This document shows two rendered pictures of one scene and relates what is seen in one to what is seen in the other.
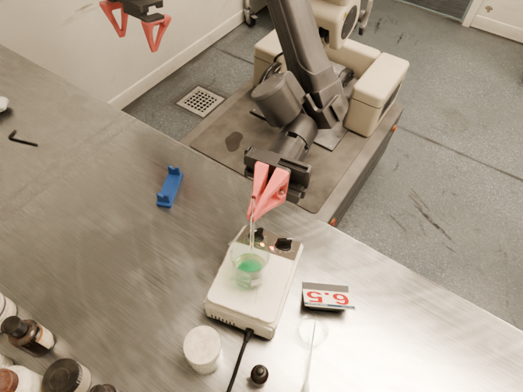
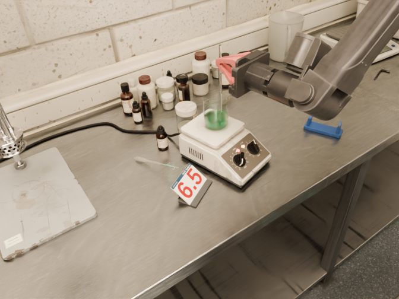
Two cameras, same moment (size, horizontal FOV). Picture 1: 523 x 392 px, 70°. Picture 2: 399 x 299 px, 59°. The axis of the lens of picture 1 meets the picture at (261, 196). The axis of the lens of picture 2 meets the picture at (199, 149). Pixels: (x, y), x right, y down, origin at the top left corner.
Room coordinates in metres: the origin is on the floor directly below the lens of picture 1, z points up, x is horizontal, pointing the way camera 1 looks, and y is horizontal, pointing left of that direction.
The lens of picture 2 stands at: (0.55, -0.65, 1.35)
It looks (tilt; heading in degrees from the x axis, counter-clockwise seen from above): 39 degrees down; 117
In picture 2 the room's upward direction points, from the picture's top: 3 degrees counter-clockwise
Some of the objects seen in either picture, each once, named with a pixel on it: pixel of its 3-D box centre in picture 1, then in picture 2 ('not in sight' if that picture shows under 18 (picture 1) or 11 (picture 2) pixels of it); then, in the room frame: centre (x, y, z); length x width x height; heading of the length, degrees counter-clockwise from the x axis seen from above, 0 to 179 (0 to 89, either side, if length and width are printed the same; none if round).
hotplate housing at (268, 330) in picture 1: (255, 278); (221, 145); (0.29, 0.00, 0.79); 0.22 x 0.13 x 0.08; 163
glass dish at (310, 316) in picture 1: (312, 330); (173, 172); (0.21, -0.11, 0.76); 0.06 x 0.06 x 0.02
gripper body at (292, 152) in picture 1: (282, 160); (260, 78); (0.39, -0.03, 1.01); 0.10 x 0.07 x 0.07; 69
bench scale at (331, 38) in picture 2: not in sight; (359, 42); (0.54, 0.82, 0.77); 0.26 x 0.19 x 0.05; 146
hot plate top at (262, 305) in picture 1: (250, 280); (212, 127); (0.26, 0.01, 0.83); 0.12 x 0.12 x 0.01; 73
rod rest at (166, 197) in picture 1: (169, 185); (323, 125); (0.51, 0.21, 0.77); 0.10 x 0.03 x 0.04; 174
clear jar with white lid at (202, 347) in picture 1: (204, 351); (186, 118); (0.15, 0.08, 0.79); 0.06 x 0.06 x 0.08
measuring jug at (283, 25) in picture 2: not in sight; (284, 38); (0.29, 0.63, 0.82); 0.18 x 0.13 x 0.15; 111
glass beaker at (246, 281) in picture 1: (248, 264); (217, 112); (0.27, 0.01, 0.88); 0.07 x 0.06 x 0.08; 66
